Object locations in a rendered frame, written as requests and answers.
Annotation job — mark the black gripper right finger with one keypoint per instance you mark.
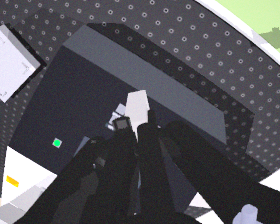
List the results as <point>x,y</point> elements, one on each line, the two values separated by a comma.
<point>229,191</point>

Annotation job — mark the grey flat plate nest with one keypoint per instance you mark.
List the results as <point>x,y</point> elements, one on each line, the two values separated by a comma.
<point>16,63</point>

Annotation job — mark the white multi-well plate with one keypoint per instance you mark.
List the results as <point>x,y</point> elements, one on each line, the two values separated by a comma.
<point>199,201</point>

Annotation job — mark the grey lab machine housing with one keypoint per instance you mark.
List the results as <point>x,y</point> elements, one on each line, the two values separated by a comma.
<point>78,98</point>

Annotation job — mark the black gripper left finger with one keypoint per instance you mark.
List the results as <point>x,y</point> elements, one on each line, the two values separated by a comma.
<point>116,189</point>

